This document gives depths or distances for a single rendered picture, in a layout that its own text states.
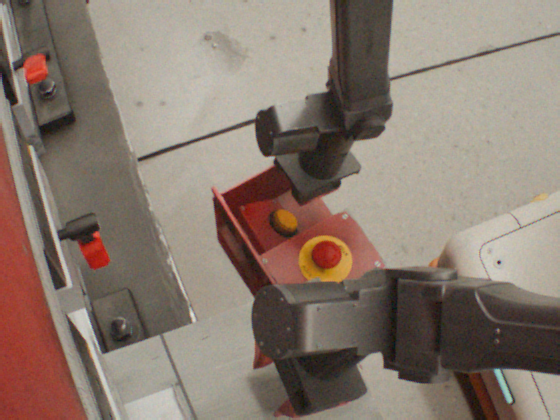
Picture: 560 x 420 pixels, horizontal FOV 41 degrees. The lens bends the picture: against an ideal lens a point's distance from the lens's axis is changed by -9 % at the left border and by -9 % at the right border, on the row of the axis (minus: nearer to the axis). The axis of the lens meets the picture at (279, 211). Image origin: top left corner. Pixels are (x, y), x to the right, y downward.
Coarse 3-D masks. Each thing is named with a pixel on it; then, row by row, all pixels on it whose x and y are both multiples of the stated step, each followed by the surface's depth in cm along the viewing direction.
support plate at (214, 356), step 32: (224, 320) 84; (128, 352) 82; (160, 352) 83; (192, 352) 83; (224, 352) 83; (128, 384) 81; (160, 384) 81; (192, 384) 81; (224, 384) 81; (256, 384) 82; (192, 416) 80; (224, 416) 80; (256, 416) 80; (320, 416) 80; (352, 416) 80
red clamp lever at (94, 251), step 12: (84, 216) 70; (72, 228) 69; (84, 228) 69; (96, 228) 70; (60, 240) 69; (84, 240) 71; (96, 240) 72; (84, 252) 73; (96, 252) 74; (96, 264) 76; (108, 264) 78
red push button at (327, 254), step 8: (328, 240) 109; (320, 248) 109; (328, 248) 109; (336, 248) 109; (312, 256) 109; (320, 256) 108; (328, 256) 108; (336, 256) 108; (320, 264) 108; (328, 264) 108; (336, 264) 108
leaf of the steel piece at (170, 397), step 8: (160, 392) 80; (168, 392) 80; (176, 392) 78; (136, 400) 80; (144, 400) 80; (152, 400) 80; (160, 400) 80; (168, 400) 80; (176, 400) 80; (128, 408) 80; (136, 408) 80; (144, 408) 80; (152, 408) 80; (160, 408) 80; (168, 408) 80; (176, 408) 80; (184, 408) 78; (128, 416) 79; (136, 416) 79; (144, 416) 79; (152, 416) 79; (160, 416) 79; (168, 416) 79; (176, 416) 79; (184, 416) 79
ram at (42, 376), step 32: (0, 128) 55; (0, 160) 50; (0, 192) 46; (0, 224) 42; (32, 224) 57; (0, 256) 38; (32, 256) 51; (0, 288) 35; (32, 288) 46; (0, 320) 33; (32, 320) 41; (64, 320) 56; (0, 352) 30; (32, 352) 38; (0, 384) 28; (32, 384) 34; (64, 384) 44; (0, 416) 26; (32, 416) 31; (64, 416) 39; (96, 416) 52
